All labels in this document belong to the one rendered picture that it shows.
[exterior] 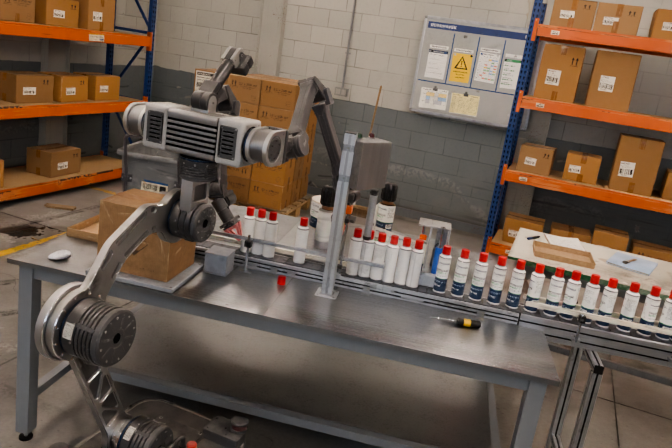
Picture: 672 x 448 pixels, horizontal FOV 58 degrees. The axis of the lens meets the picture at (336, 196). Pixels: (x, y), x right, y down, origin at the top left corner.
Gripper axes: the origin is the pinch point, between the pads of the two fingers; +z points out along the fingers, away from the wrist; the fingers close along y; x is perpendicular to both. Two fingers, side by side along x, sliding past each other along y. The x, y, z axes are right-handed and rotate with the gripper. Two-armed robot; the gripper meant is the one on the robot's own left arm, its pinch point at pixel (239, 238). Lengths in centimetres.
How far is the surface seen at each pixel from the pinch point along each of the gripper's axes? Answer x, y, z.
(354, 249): -44, -4, 26
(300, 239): -25.3, -2.7, 12.4
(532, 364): -91, -40, 84
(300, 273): -18.9, -6.1, 24.9
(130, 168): 135, 185, -70
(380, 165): -72, -9, 0
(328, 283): -31.4, -16.6, 31.6
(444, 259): -76, -4, 47
